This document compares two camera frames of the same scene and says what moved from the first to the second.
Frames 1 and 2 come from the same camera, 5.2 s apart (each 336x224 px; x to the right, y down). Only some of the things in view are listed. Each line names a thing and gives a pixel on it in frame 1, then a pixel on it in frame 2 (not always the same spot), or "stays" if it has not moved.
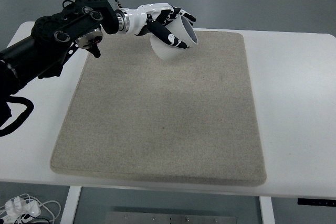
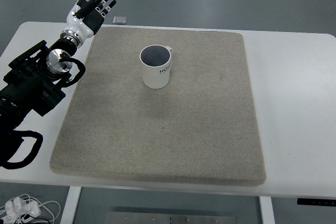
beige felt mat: x=129 y=117 stays
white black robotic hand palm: x=133 y=20 to x=87 y=26
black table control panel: x=316 y=202 stays
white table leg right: x=267 y=211 stays
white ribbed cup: x=183 y=30 to x=156 y=60
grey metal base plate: x=135 y=217 stays
